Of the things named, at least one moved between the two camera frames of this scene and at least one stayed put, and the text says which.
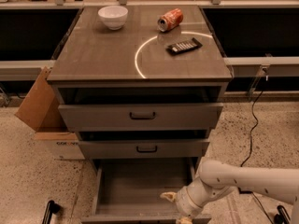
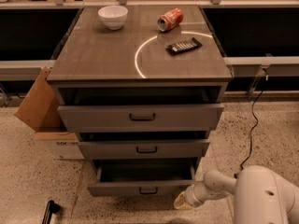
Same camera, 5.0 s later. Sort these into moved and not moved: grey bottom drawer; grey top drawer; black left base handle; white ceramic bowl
Moved: grey bottom drawer
Not moved: grey top drawer; black left base handle; white ceramic bowl
